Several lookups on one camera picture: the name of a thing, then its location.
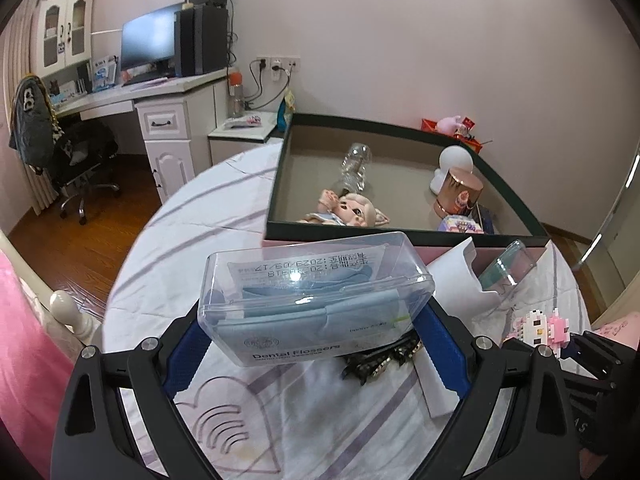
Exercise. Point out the rose gold cup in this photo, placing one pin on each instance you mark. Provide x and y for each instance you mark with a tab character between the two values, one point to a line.
460	192

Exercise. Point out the clear dental flosser box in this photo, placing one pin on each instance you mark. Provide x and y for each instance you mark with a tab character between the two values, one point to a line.
310	300

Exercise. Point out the pink bed blanket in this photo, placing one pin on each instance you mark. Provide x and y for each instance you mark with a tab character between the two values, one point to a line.
25	360

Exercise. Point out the black rimmed cardboard box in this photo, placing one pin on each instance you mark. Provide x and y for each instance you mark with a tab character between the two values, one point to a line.
400	195

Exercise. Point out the black computer monitor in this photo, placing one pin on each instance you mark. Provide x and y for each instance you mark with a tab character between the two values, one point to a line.
150	40

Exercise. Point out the black computer tower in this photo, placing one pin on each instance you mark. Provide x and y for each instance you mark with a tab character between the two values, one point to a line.
205	40

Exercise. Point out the black office chair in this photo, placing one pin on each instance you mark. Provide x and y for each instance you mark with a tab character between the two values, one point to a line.
85	155

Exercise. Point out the white desk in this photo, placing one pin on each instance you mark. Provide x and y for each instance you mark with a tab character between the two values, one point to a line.
170	140

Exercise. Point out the white nightstand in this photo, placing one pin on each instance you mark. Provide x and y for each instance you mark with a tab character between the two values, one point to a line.
235	145

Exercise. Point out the striped white tablecloth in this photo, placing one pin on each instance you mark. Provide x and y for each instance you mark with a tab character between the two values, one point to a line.
200	220

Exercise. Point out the small pigtailed doll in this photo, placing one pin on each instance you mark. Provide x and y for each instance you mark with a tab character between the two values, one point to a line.
355	210

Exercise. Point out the white round lamp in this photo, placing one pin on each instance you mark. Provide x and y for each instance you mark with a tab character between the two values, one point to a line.
455	160

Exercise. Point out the teal and yellow bag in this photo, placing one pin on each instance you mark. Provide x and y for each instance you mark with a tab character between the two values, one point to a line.
286	110

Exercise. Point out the orange capped bottle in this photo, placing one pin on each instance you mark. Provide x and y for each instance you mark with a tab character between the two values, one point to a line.
236	95

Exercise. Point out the black and gold hair clip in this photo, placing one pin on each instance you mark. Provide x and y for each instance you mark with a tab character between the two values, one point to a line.
375	365

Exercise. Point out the white bed frame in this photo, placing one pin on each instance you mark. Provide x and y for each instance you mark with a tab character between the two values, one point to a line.
65	307

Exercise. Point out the blue and white books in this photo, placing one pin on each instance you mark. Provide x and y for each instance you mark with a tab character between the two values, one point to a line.
105	72

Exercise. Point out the red printed box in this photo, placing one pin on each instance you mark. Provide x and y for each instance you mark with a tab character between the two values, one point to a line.
430	126

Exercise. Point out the clear case with teal insert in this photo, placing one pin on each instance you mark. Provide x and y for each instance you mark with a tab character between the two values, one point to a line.
507	265

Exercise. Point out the purple paper sheet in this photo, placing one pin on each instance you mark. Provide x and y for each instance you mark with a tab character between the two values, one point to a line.
145	81

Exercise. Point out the pink pig plush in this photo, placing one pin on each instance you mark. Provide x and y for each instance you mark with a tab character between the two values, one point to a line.
450	124

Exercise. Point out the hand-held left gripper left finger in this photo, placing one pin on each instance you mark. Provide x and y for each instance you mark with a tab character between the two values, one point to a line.
185	365

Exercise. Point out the pink item on nightstand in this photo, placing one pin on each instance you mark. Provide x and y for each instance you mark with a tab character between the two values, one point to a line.
245	122

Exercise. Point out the pink and white block toy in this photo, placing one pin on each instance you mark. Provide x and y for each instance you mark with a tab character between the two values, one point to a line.
542	327

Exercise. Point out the white glass door cabinet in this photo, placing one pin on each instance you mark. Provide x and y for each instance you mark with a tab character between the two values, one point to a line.
65	35

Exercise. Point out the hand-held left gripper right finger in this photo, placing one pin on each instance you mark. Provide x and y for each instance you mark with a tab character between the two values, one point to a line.
445	355

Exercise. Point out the pink round toy package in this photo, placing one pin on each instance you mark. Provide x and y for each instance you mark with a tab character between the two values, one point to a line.
460	224

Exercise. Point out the pink cloth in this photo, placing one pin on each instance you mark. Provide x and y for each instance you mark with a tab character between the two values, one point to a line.
617	330

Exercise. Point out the white wall socket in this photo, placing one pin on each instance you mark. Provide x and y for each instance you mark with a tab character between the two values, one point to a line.
277	65

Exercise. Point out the dark printed jacket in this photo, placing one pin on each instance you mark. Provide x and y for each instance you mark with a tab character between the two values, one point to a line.
30	125

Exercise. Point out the beige curtain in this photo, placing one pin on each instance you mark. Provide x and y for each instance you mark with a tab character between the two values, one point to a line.
20	60

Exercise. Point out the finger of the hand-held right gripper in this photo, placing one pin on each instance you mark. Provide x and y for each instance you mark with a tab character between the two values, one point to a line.
600	355

